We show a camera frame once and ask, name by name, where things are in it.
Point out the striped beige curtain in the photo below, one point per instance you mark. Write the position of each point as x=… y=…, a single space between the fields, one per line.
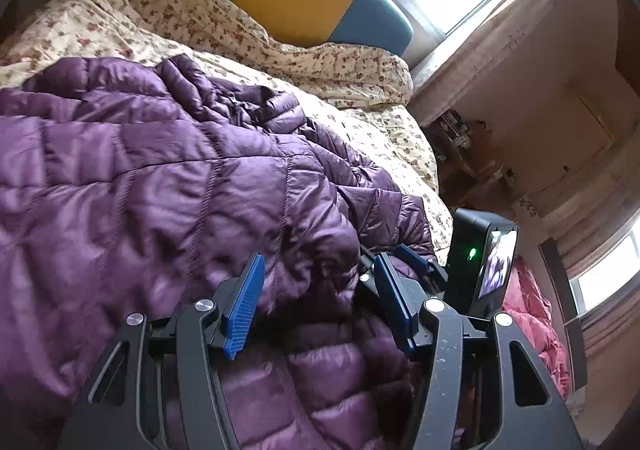
x=595 y=210

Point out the small window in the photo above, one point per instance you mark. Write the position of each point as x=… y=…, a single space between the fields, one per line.
x=607 y=280

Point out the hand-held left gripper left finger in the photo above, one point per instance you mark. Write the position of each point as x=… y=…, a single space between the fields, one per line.
x=245 y=302

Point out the cluttered wooden desk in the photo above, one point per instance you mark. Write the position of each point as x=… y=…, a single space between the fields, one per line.
x=470 y=154

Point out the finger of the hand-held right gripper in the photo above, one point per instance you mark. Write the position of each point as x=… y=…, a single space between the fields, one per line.
x=366 y=275
x=416 y=257

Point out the floral folded quilt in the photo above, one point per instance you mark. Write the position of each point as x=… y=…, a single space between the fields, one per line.
x=260 y=24

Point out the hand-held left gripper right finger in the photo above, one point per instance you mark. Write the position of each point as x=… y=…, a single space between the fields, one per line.
x=394 y=297

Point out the floral bed sheet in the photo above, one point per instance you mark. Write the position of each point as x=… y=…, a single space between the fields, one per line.
x=390 y=139

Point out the purple down jacket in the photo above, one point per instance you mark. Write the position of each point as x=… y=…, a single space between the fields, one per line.
x=175 y=210

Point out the pink quilt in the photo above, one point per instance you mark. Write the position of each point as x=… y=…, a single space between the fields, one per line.
x=537 y=325

